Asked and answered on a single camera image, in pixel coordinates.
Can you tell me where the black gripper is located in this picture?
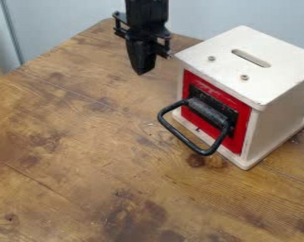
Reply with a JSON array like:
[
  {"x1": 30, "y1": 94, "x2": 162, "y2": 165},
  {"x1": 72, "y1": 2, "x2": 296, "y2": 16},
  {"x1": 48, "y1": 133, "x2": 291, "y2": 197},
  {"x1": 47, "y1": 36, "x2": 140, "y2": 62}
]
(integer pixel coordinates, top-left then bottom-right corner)
[{"x1": 112, "y1": 0, "x2": 172, "y2": 76}]

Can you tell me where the black metal drawer handle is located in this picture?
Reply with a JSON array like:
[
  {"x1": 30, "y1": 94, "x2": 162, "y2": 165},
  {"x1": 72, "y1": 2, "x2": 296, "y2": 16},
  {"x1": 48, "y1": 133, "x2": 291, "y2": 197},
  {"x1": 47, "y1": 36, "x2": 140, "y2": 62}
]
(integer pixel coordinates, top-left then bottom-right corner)
[{"x1": 158, "y1": 84, "x2": 239, "y2": 156}]

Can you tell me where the red wooden drawer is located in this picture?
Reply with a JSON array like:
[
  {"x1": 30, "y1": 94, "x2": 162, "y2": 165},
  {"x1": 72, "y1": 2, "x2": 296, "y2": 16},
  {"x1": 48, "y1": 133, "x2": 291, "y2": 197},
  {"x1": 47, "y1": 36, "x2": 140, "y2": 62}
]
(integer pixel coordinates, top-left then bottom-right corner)
[{"x1": 182, "y1": 70, "x2": 252, "y2": 155}]

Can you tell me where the white wooden box cabinet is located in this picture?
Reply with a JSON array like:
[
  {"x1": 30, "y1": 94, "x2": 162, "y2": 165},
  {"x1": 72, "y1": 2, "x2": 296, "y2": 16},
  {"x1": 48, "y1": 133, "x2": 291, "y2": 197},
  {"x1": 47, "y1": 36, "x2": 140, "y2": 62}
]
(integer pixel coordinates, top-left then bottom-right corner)
[{"x1": 176, "y1": 26, "x2": 304, "y2": 170}]

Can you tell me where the grey wall trim strip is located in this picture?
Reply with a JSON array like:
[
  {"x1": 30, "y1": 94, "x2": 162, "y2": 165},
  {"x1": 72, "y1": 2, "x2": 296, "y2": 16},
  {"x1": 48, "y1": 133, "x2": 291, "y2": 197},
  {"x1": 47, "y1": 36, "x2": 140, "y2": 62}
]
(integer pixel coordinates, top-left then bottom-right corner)
[{"x1": 0, "y1": 0, "x2": 26, "y2": 65}]

